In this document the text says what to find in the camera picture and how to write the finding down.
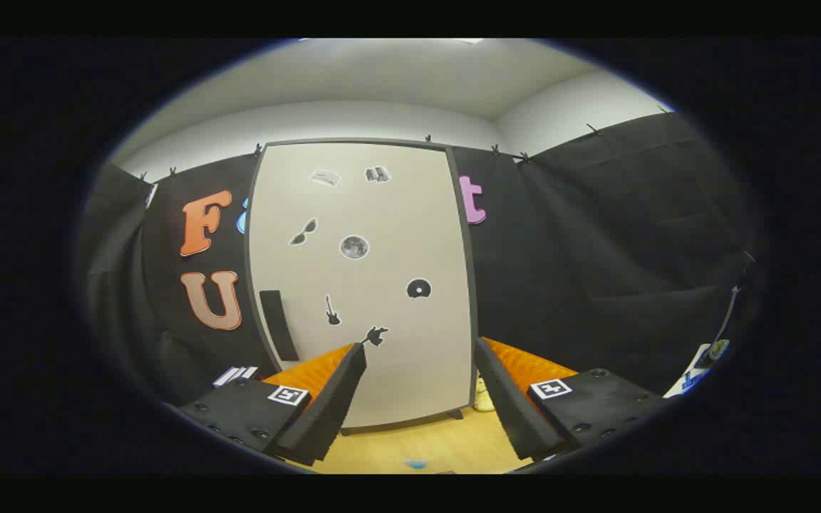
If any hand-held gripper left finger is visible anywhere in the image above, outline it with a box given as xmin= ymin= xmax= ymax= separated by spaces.
xmin=179 ymin=342 xmax=368 ymax=467

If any white side table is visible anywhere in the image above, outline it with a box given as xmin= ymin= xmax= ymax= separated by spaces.
xmin=663 ymin=342 xmax=732 ymax=398

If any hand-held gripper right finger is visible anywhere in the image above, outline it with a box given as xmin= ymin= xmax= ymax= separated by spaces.
xmin=474 ymin=336 xmax=668 ymax=462

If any grey cabinet body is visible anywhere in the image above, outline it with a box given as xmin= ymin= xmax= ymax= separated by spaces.
xmin=243 ymin=138 xmax=480 ymax=437

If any thin grey cable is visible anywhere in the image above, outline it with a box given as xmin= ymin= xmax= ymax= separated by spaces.
xmin=718 ymin=285 xmax=740 ymax=343

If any black backdrop cloth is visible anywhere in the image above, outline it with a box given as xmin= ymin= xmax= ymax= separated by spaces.
xmin=76 ymin=110 xmax=768 ymax=407

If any light grey cabinet door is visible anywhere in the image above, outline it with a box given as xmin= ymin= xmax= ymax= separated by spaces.
xmin=247 ymin=141 xmax=474 ymax=430

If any cream plush toy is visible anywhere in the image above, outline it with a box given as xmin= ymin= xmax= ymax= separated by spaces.
xmin=473 ymin=370 xmax=498 ymax=413

